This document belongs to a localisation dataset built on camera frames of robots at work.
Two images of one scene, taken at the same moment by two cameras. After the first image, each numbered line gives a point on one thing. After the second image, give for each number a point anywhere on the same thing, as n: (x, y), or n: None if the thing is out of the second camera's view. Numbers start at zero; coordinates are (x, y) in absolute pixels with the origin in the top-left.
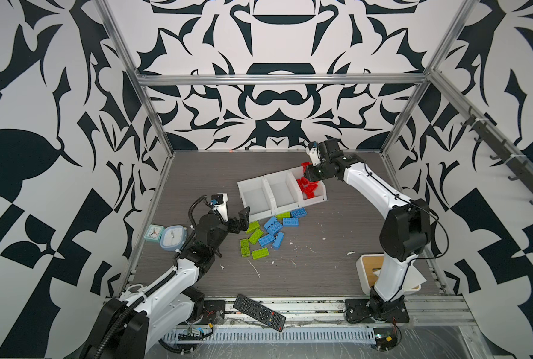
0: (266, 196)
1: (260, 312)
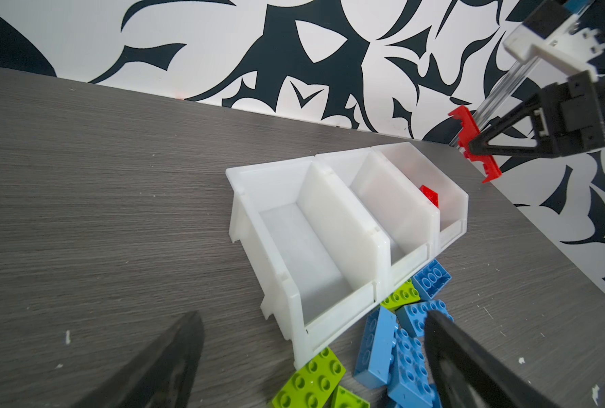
0: (331, 230)
1: None
